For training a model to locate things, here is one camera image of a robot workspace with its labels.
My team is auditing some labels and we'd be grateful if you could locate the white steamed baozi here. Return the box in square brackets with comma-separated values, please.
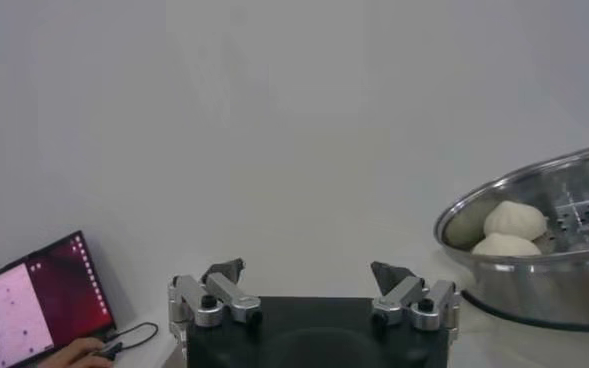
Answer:
[470, 232, 544, 257]
[482, 199, 549, 241]

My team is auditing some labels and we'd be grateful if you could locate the laptop with red screen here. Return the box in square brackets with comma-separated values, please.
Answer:
[0, 229, 118, 368]

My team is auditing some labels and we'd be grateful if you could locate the thin black looped cable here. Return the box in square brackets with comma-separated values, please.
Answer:
[104, 321, 160, 351]

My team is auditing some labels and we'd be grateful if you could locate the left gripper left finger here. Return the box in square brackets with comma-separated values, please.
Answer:
[167, 257, 264, 329]

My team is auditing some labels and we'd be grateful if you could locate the person's hand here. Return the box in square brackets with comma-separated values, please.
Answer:
[38, 336, 118, 368]

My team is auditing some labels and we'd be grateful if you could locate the perforated steel steamer basket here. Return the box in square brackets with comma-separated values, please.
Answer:
[433, 143, 589, 331]

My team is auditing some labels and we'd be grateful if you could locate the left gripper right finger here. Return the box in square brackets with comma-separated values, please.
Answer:
[369, 259, 461, 332]

